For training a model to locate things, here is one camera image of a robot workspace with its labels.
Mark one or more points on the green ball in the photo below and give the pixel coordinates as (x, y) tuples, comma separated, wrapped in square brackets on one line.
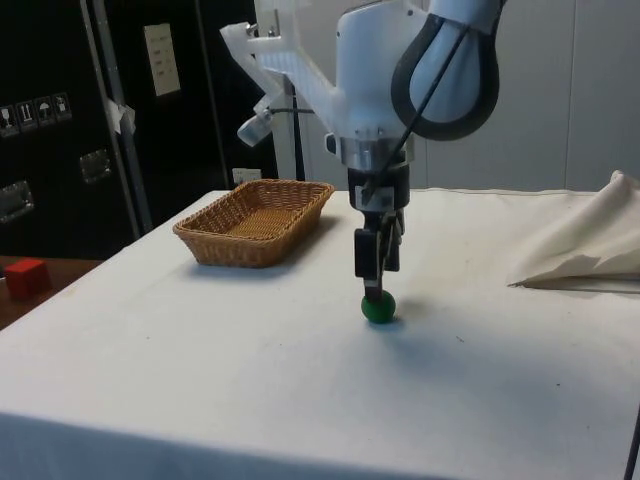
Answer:
[(379, 310)]

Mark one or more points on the red cube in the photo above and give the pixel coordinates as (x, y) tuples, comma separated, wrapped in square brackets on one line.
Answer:
[(27, 280)]

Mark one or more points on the black cabinet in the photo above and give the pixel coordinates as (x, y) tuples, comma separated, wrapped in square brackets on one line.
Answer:
[(50, 165)]

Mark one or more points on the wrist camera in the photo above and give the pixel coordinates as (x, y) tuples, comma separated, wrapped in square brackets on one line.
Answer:
[(295, 60)]

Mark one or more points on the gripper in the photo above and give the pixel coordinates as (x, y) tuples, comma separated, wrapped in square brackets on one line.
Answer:
[(387, 187)]

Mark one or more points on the wicker basket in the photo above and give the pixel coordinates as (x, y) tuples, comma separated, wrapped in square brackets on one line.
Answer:
[(260, 225)]

